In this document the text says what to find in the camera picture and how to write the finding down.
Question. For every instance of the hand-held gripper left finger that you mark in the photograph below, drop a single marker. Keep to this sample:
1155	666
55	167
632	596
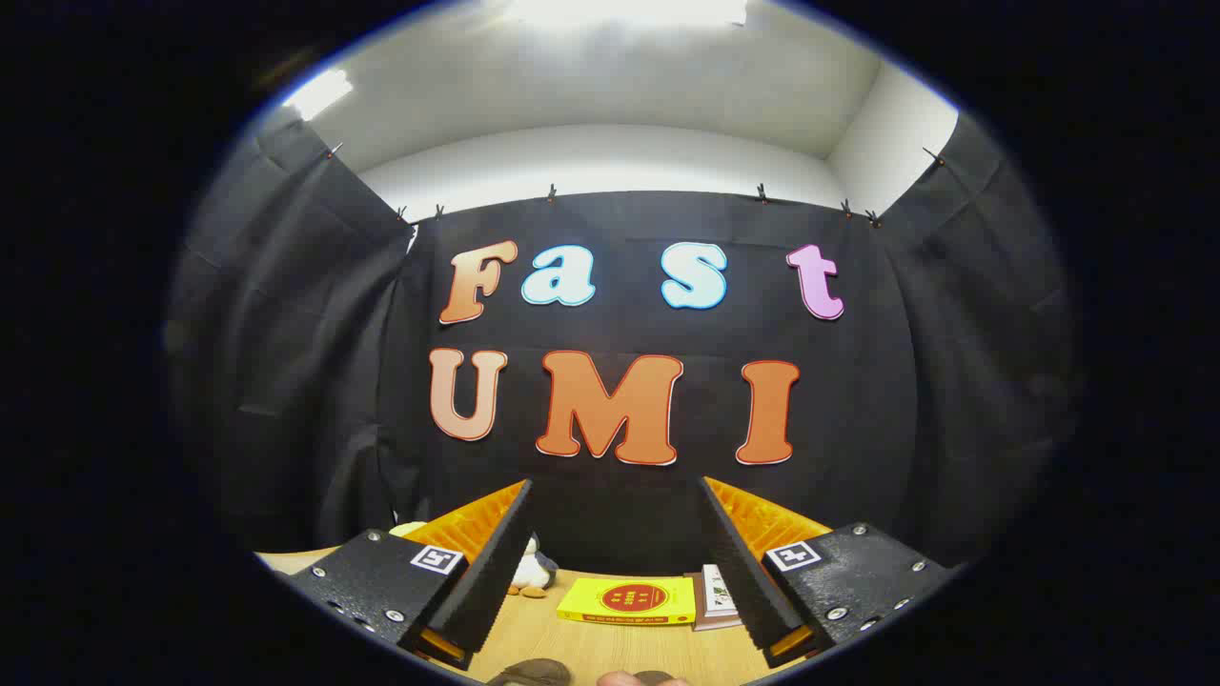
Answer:
496	572

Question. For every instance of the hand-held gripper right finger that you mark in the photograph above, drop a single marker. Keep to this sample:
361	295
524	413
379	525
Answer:
739	572

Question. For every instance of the brown shoe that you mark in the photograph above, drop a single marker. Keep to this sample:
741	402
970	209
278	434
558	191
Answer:
534	673
653	678

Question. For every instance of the plush penguin toy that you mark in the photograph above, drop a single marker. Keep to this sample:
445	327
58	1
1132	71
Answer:
529	572

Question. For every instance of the white paperback book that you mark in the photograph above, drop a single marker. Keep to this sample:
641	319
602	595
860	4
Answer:
696	615

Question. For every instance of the yellow round plush bun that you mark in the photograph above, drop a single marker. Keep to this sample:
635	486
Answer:
408	528

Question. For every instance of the yellow book with red circle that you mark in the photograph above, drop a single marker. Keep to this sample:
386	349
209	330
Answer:
624	600

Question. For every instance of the row of black cloth clips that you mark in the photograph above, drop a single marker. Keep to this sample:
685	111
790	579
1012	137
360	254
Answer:
551	193

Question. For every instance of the ceiling light panel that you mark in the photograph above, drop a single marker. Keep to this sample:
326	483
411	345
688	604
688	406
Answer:
319	93
620	10

